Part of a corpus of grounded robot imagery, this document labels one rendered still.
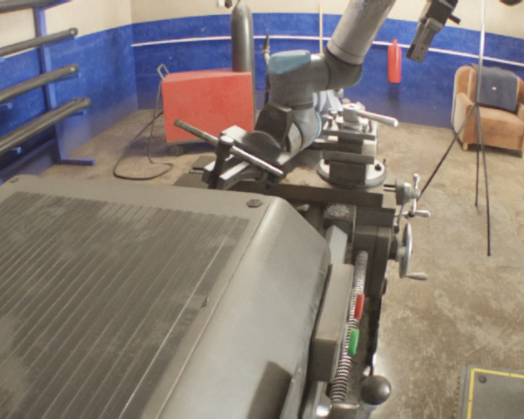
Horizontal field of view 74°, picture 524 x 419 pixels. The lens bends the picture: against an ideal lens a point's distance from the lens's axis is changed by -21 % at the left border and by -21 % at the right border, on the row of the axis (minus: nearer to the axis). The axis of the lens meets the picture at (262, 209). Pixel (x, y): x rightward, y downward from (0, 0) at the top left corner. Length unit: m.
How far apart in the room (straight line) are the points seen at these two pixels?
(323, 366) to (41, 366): 0.25
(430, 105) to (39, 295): 5.21
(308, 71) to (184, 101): 3.23
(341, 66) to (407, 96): 4.40
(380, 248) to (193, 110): 2.95
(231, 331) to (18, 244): 0.26
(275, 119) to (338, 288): 0.42
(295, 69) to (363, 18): 0.19
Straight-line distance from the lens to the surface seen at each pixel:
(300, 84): 0.87
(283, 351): 0.34
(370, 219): 1.45
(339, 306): 0.42
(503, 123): 4.79
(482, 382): 1.67
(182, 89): 4.04
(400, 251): 1.51
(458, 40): 5.29
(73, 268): 0.39
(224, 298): 0.33
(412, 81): 5.29
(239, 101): 4.06
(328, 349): 0.39
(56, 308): 0.35
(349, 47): 0.92
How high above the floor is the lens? 1.55
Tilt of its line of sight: 29 degrees down
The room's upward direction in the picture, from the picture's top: 2 degrees counter-clockwise
